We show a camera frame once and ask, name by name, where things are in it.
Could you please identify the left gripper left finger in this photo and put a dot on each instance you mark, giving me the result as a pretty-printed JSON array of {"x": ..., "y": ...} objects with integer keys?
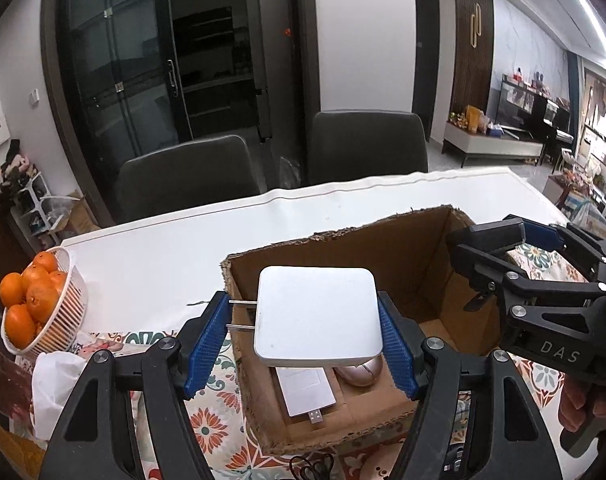
[{"x": 95, "y": 435}]

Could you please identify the left dark dining chair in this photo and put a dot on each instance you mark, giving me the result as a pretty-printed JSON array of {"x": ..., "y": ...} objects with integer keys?
[{"x": 191, "y": 174}]

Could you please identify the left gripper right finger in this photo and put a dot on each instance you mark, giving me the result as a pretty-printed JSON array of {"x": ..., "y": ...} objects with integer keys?
[{"x": 506, "y": 438}]

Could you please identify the orange fruit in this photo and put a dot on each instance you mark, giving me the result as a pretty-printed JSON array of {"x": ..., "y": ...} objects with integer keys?
[
  {"x": 41, "y": 299},
  {"x": 11, "y": 290},
  {"x": 19, "y": 326}
]

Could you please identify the patterned table runner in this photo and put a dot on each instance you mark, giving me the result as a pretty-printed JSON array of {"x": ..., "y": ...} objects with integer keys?
[{"x": 216, "y": 417}]

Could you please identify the right dark dining chair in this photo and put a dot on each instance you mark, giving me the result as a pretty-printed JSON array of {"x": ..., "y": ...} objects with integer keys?
[{"x": 346, "y": 145}]

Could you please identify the orange fruit left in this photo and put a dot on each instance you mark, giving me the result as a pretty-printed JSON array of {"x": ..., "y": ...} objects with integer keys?
[{"x": 11, "y": 290}]

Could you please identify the white tissue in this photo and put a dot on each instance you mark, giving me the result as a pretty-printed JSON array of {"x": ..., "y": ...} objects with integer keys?
[{"x": 54, "y": 377}]

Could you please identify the dark glass door cabinet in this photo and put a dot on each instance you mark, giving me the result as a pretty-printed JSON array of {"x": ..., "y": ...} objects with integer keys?
[{"x": 126, "y": 78}]

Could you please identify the white square power adapter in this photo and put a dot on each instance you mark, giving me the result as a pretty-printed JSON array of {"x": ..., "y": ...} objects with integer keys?
[{"x": 306, "y": 316}]

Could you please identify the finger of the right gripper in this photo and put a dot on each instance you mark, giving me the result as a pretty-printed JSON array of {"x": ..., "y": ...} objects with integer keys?
[
  {"x": 556, "y": 252},
  {"x": 480, "y": 254}
]

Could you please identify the white shoe rack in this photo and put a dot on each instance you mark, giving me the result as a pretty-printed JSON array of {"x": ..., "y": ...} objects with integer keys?
[{"x": 38, "y": 213}]

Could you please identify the right hand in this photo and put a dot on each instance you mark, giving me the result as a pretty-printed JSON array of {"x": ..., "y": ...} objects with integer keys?
[{"x": 572, "y": 409}]

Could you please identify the brown cardboard box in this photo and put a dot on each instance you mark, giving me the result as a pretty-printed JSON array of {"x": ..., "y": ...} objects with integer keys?
[{"x": 408, "y": 257}]

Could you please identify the floral fabric tissue cover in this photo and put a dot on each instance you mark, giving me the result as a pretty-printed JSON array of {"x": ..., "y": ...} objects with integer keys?
[{"x": 86, "y": 345}]

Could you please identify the pink computer mouse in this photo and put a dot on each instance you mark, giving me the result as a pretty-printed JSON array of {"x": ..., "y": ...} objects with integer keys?
[{"x": 362, "y": 375}]

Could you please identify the orange fruit front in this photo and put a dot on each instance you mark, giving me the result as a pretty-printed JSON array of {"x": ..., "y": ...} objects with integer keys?
[{"x": 19, "y": 326}]

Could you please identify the white fruit basket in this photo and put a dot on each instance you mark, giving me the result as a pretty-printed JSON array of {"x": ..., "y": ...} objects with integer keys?
[{"x": 58, "y": 267}]

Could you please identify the dark dining chair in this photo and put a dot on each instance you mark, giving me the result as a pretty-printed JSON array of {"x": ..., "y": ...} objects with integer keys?
[
  {"x": 191, "y": 174},
  {"x": 346, "y": 145}
]

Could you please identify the orange fruit right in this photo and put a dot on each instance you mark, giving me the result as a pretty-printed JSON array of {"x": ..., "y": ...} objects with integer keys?
[{"x": 41, "y": 299}]

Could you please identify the white USB device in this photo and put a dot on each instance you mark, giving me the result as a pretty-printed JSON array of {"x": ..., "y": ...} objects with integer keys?
[{"x": 306, "y": 391}]

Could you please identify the white TV console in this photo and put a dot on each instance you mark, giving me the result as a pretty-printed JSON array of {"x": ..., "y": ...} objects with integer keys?
[{"x": 478, "y": 146}]

